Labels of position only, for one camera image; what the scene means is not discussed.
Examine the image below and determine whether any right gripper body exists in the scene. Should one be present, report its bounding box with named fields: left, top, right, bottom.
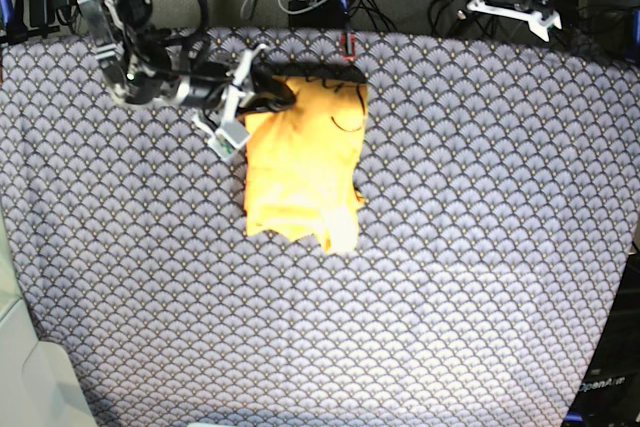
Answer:
left=174, top=59, right=296, bottom=117

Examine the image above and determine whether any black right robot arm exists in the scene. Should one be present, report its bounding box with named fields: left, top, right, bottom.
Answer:
left=77, top=0, right=296, bottom=161

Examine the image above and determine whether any red and black clamp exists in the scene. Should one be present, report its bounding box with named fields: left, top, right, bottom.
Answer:
left=340, top=31, right=356, bottom=60

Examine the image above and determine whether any white plastic bin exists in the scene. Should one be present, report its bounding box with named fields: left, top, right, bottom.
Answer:
left=0, top=216, right=101, bottom=427

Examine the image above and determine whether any blue fan-patterned tablecloth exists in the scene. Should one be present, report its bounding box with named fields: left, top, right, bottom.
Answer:
left=1, top=29, right=639, bottom=426

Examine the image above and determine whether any black OpenArm box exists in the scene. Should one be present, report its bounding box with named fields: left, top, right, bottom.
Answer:
left=562, top=253, right=639, bottom=426

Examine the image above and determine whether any yellow T-shirt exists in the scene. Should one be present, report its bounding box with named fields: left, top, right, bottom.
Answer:
left=244, top=76, right=368, bottom=253

